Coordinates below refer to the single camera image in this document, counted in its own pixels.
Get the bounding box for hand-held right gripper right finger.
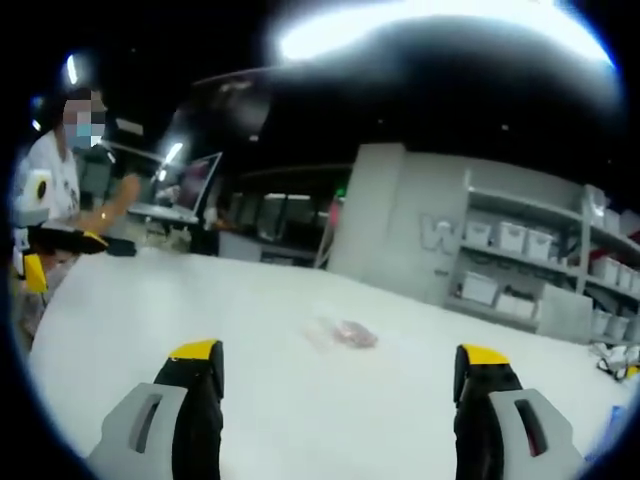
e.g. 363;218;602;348
453;343;587;480

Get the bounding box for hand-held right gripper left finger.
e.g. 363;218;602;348
84;338;225;480

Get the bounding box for clear resealable bag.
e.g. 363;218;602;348
304;315;379;354

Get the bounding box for black pouch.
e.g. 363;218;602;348
102;237;137;257

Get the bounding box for monitor desk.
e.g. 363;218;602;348
127;202;201;226

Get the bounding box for grey panel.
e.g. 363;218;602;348
537;284;594;344

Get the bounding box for white small devices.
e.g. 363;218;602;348
594;344;640;382

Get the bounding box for computer monitor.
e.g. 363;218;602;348
177;152;224;217

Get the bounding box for group of white storage boxes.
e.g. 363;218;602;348
462;219;640;341

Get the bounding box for grey shelving unit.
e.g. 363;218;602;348
444;169;640;347

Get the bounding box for hanging dark screen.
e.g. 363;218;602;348
179;69;281;146

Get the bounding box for clear plastic bin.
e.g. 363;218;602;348
584;184;609;226

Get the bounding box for long ceiling light strip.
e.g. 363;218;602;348
264;0;616;70

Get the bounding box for wall letter sign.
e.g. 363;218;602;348
421;213;464;256

